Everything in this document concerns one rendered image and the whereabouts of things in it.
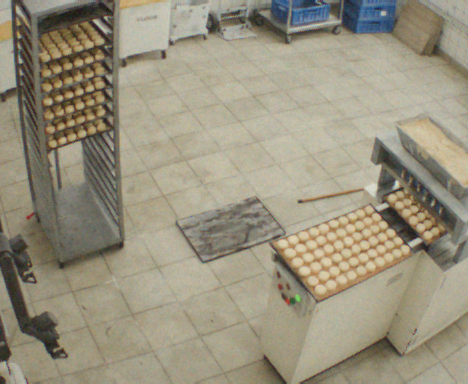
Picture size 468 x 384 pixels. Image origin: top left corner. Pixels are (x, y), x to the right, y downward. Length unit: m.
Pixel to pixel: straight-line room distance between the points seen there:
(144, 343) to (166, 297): 0.39
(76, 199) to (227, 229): 1.04
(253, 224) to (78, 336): 1.47
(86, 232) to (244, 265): 1.02
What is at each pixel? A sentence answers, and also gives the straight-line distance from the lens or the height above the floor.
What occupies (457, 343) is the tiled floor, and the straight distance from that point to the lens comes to 3.89.
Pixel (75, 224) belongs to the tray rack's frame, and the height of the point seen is 0.15.
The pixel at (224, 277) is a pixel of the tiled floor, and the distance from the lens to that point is 3.90.
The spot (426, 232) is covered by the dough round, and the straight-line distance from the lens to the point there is 3.08.
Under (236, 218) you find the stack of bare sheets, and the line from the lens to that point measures 4.25.
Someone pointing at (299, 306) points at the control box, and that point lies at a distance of 2.79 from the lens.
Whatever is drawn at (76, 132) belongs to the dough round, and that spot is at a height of 0.95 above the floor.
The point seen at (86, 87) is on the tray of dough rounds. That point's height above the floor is 1.24.
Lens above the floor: 2.90
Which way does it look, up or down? 40 degrees down
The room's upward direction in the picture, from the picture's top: 5 degrees clockwise
